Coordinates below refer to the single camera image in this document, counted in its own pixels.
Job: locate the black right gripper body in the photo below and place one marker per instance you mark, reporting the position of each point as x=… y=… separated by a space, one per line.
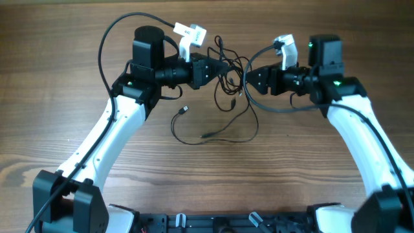
x=275 y=80

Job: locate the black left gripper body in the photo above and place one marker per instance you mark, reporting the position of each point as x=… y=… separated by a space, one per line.
x=196 y=60

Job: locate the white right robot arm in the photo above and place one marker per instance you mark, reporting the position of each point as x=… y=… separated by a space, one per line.
x=344 y=102

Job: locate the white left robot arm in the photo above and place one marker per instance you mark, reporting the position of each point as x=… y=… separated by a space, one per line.
x=70 y=199

